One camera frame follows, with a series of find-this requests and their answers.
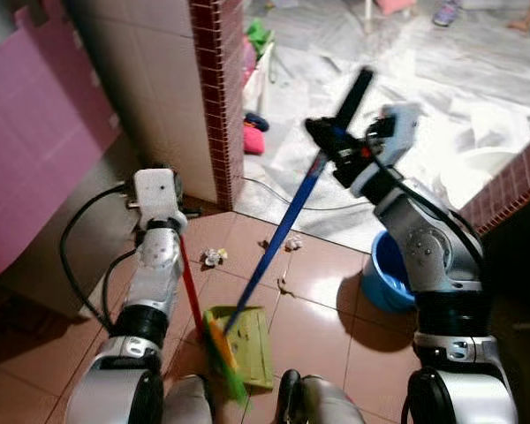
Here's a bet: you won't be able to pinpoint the silver robot leg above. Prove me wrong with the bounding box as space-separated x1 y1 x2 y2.
162 375 216 424
276 369 366 424

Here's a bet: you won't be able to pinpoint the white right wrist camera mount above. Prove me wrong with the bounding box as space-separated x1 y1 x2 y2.
366 102 423 170

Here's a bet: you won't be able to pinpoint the grey purple sneaker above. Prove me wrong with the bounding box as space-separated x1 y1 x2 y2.
432 0 461 28

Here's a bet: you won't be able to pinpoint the red-handled broom green bristles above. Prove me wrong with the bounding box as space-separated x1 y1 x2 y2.
176 233 249 406

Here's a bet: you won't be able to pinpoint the green dustpan with blue handle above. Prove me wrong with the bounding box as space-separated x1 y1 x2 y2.
203 66 376 391

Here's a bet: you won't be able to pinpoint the silver left robot leg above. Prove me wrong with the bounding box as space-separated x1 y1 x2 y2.
162 375 216 424

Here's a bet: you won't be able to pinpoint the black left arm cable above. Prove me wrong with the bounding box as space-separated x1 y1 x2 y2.
59 181 139 335

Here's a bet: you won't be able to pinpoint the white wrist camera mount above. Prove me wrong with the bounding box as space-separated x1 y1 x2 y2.
366 102 423 170
127 168 187 232

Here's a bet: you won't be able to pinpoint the large crumpled paper scrap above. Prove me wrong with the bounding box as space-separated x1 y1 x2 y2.
202 247 229 269

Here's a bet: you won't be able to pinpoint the white laundry basket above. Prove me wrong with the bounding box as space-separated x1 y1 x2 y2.
244 41 277 115

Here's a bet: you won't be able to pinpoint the green cloth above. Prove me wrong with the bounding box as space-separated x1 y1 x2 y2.
246 18 274 59

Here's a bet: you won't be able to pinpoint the person's bare foot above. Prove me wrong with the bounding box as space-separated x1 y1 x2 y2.
510 0 530 42

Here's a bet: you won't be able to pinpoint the blue plastic basin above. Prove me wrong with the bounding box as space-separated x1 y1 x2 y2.
361 230 418 313

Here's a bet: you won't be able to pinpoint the silver right robot leg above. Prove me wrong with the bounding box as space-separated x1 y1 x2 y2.
276 369 366 424

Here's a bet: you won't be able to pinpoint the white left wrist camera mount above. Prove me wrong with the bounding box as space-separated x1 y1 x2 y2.
127 168 187 232

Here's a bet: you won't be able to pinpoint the pink stool seat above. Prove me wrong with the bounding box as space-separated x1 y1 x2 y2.
375 0 417 18

